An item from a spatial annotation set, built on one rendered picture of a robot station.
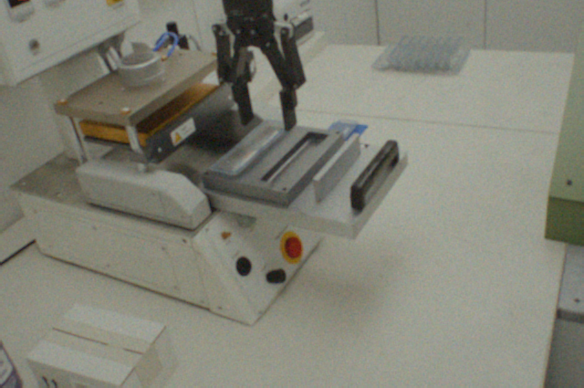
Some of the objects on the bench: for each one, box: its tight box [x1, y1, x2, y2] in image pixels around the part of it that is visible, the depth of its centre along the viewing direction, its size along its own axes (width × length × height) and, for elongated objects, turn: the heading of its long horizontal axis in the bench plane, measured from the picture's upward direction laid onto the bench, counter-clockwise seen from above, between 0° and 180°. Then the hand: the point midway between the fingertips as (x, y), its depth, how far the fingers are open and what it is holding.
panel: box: [201, 210, 325, 318], centre depth 113 cm, size 2×30×19 cm, turn 163°
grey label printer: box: [225, 0, 315, 53], centre depth 207 cm, size 25×20×17 cm
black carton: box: [232, 50, 256, 82], centre depth 187 cm, size 6×9×7 cm
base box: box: [15, 191, 257, 325], centre depth 126 cm, size 54×38×17 cm
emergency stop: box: [285, 236, 302, 258], centre depth 115 cm, size 2×4×4 cm, turn 163°
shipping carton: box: [26, 304, 179, 388], centre depth 96 cm, size 19×13×9 cm
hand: (266, 110), depth 100 cm, fingers open, 8 cm apart
